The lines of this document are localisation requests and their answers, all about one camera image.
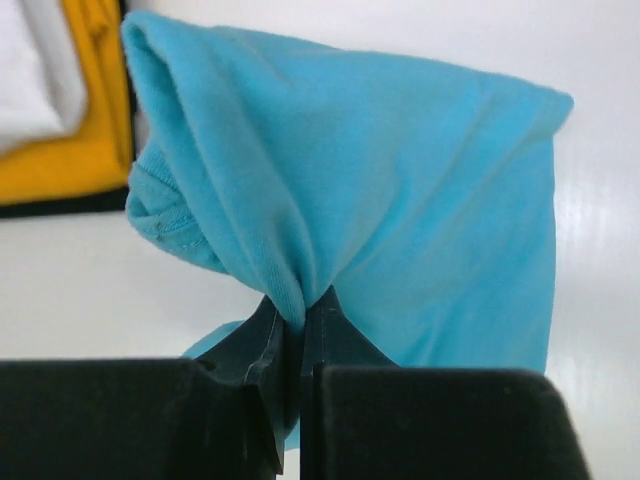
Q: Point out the turquoise t shirt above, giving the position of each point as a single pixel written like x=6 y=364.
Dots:
x=421 y=192

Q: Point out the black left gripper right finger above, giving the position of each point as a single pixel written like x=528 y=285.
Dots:
x=364 y=417

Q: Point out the folded white t shirt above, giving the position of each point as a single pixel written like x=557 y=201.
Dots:
x=43 y=91

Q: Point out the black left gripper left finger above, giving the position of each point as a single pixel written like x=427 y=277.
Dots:
x=217 y=416

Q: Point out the folded yellow t shirt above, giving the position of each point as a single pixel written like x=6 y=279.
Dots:
x=65 y=107

